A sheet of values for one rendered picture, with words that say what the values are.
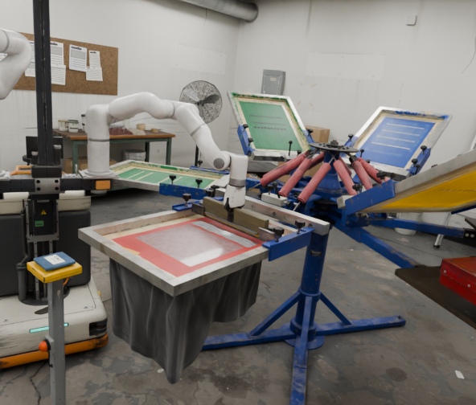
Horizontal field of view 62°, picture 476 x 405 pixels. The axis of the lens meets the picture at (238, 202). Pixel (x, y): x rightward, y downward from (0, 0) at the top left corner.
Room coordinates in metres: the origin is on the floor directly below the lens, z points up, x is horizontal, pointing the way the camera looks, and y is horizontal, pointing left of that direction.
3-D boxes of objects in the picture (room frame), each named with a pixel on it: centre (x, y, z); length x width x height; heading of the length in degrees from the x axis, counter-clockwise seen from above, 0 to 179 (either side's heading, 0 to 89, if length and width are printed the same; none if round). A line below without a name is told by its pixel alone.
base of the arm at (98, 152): (1.82, 0.67, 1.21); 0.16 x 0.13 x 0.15; 31
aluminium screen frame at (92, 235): (1.57, 0.14, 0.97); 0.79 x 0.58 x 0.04; 140
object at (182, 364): (1.40, 0.02, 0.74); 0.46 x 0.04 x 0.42; 140
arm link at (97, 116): (1.82, 0.66, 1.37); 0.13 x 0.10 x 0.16; 173
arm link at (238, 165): (1.74, 0.05, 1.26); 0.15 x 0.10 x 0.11; 83
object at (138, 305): (1.35, 0.33, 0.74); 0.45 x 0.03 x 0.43; 50
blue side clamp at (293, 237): (1.58, -0.23, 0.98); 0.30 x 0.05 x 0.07; 140
